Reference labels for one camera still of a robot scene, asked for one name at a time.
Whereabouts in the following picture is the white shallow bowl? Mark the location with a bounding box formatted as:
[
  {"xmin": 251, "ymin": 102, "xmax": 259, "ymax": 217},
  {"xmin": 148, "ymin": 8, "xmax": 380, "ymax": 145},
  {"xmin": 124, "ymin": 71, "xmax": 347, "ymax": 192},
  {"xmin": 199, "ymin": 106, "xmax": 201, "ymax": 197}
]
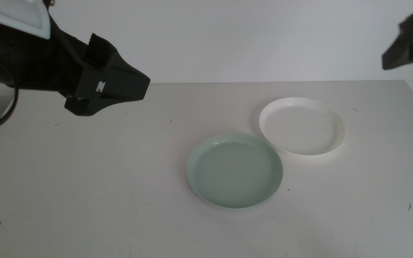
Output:
[{"xmin": 258, "ymin": 97, "xmax": 346, "ymax": 158}]

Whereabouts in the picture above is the pale green shallow bowl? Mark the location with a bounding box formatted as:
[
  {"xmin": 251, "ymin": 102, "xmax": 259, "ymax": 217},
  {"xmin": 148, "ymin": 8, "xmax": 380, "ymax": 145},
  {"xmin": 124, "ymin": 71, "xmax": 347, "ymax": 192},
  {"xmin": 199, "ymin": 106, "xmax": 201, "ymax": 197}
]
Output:
[{"xmin": 186, "ymin": 133, "xmax": 284, "ymax": 211}]

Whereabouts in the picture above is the grey shallow bowl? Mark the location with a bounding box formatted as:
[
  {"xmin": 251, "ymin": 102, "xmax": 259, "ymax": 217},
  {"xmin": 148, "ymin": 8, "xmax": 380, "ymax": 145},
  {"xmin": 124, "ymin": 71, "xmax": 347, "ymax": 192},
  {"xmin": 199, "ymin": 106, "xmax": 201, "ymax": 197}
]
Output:
[{"xmin": 188, "ymin": 178, "xmax": 281, "ymax": 211}]

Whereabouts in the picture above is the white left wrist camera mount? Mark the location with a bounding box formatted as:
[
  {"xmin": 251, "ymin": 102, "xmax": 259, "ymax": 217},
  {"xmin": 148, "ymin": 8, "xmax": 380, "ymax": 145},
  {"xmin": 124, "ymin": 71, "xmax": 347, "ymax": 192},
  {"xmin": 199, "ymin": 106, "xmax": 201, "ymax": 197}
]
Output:
[{"xmin": 0, "ymin": 0, "xmax": 52, "ymax": 40}]

